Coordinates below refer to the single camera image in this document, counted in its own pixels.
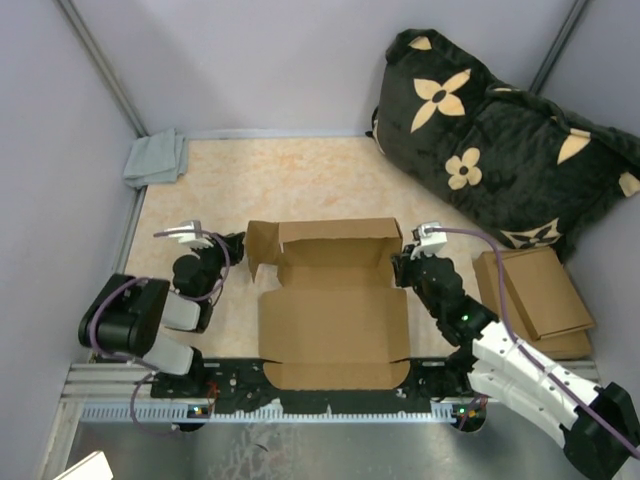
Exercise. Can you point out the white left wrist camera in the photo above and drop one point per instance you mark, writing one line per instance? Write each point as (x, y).
(189, 234)

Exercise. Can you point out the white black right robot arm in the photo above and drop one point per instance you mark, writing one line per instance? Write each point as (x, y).
(596, 426)

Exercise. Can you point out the small folded cardboard box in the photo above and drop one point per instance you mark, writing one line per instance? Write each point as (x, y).
(543, 294)

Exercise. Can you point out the grey folded cloth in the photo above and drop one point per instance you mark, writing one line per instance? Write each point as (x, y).
(158, 159)

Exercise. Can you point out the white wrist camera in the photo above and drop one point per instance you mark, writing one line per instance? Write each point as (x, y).
(189, 234)
(429, 239)

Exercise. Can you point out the large folded cardboard box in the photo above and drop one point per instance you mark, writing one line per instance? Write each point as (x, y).
(495, 296)

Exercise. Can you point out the white perforated cable duct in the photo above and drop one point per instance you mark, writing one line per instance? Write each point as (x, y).
(274, 413)

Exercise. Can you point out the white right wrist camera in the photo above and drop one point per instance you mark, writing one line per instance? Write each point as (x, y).
(429, 239)

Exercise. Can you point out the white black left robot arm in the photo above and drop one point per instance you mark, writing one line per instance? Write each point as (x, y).
(124, 321)

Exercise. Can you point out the aluminium rail frame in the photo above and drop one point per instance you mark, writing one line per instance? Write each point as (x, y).
(110, 381)

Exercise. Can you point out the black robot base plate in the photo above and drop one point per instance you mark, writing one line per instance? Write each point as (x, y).
(240, 384)

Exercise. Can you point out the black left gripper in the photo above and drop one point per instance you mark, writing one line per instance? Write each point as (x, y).
(236, 246)

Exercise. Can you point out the white sheet corner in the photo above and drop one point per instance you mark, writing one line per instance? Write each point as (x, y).
(93, 467)

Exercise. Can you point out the black floral plush pillow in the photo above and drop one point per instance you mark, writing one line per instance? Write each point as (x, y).
(521, 168)

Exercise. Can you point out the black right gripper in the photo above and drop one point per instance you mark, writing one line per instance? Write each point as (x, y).
(402, 263)

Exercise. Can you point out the brown cardboard box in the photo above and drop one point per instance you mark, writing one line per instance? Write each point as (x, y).
(336, 321)

